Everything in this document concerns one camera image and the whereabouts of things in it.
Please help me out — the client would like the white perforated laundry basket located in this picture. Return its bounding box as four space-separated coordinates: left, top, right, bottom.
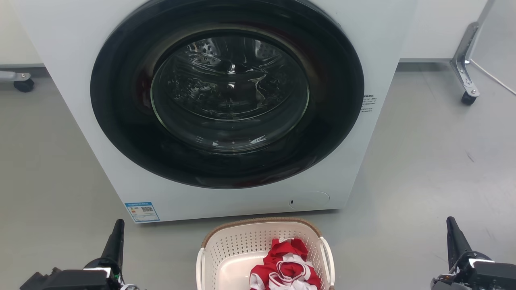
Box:
196 217 336 290

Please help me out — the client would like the white front-load washing machine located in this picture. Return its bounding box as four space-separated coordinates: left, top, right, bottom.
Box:
12 0 418 223

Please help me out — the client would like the blue energy label sticker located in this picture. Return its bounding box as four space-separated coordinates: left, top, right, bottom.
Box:
125 201 160 224

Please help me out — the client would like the small printed text label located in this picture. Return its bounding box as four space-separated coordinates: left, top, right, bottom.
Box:
360 94 377 113

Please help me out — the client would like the thin white floor cable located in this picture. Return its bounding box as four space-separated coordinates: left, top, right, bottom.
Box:
470 59 516 97

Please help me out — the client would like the round filter cover flap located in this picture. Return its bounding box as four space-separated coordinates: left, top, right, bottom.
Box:
288 191 331 210

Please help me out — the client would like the red and white garment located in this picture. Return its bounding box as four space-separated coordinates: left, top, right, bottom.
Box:
249 237 322 290

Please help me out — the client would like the low metal bar with caster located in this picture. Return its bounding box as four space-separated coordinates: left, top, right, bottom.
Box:
0 70 35 93

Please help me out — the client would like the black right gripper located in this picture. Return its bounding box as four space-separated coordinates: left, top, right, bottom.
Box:
431 216 516 290

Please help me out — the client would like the tall metal frame with caster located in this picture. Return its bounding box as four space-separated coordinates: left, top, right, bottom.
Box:
450 0 497 106

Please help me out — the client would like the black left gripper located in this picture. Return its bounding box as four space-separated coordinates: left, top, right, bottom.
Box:
52 219 125 290

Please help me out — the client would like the round black washing machine door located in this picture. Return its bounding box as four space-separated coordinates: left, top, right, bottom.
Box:
90 0 365 189

